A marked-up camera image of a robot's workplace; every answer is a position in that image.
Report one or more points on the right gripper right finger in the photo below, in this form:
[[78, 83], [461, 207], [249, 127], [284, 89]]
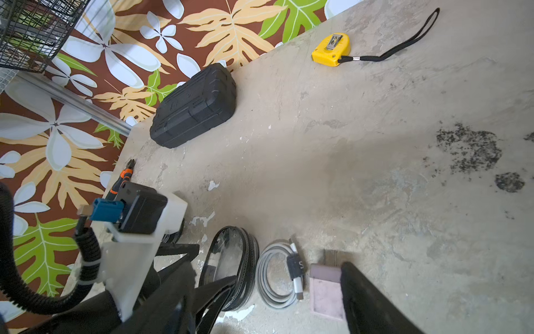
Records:
[[367, 309]]

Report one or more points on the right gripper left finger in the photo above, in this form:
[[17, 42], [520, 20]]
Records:
[[209, 302]]

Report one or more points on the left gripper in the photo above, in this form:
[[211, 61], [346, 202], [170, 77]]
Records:
[[169, 295]]

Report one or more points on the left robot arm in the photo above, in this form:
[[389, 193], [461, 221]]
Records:
[[51, 268]]

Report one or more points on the pink charger upper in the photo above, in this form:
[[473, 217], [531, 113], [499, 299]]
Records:
[[326, 298]]

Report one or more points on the orange black pliers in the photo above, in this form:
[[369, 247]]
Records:
[[124, 177]]

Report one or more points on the black hard case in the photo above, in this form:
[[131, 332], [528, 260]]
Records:
[[205, 101]]

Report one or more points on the yellow tape measure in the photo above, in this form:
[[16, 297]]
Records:
[[335, 49]]

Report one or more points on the black wire basket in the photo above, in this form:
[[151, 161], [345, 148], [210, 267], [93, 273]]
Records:
[[33, 32]]

